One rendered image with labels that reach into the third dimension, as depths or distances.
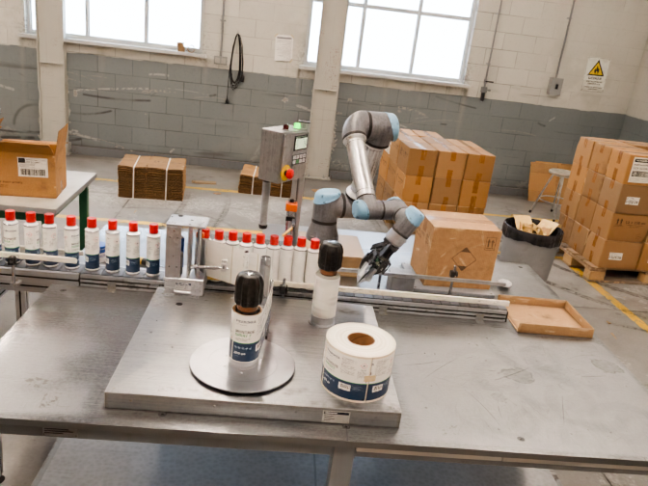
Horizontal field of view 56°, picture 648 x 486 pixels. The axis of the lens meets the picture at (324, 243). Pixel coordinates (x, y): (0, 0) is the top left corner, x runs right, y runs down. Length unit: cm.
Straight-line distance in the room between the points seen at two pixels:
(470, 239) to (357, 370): 111
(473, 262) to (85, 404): 165
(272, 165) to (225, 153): 559
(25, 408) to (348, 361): 85
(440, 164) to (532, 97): 287
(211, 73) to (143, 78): 81
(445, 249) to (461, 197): 326
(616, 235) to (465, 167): 142
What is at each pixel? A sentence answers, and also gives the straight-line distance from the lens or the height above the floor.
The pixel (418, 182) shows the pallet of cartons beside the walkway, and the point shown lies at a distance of 571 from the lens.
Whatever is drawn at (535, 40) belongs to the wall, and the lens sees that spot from 828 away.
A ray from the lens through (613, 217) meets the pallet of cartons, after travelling 571.
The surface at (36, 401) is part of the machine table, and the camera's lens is 184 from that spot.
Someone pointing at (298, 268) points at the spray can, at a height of 97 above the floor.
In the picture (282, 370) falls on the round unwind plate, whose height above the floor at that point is 89.
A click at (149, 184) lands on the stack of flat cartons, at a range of 636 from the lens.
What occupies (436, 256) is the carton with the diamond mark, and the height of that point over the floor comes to 99.
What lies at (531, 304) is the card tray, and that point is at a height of 84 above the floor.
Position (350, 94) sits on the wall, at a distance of 774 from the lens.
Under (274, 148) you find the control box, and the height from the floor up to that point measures 141.
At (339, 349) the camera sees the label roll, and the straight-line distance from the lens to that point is 170.
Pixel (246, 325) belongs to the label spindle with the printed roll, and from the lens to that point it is 174.
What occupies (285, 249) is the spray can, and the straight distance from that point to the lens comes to 231.
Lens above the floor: 185
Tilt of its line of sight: 20 degrees down
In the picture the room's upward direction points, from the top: 7 degrees clockwise
